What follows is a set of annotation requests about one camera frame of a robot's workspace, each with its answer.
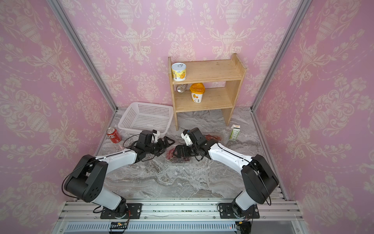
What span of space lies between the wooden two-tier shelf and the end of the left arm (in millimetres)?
217

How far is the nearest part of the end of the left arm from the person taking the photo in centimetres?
70

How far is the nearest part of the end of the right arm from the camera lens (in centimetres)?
63

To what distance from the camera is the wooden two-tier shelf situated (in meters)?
0.78
